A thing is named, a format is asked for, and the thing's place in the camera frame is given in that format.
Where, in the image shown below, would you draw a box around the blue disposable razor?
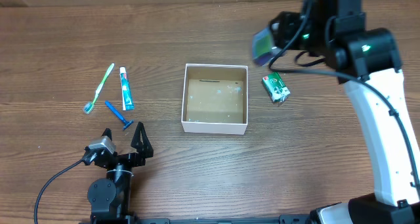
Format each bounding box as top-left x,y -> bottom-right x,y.
105,101 -> 134,131

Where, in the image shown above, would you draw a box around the green white toothbrush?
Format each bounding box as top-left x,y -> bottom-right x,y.
83,63 -> 115,114

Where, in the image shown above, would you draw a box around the foaming soap pump bottle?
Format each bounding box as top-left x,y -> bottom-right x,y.
251,28 -> 281,66

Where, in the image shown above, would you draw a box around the teal toothpaste tube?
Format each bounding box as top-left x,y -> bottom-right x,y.
119,67 -> 135,111

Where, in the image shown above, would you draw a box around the green soap bar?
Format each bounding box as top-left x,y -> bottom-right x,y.
262,72 -> 291,104

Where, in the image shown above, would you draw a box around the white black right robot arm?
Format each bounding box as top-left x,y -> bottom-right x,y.
269,0 -> 419,223

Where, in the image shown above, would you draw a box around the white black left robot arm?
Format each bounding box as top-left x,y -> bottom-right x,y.
82,122 -> 154,223

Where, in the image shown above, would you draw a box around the white cardboard box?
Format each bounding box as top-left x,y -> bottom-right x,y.
181,63 -> 249,135

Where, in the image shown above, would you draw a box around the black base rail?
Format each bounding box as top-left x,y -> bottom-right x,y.
78,213 -> 312,224

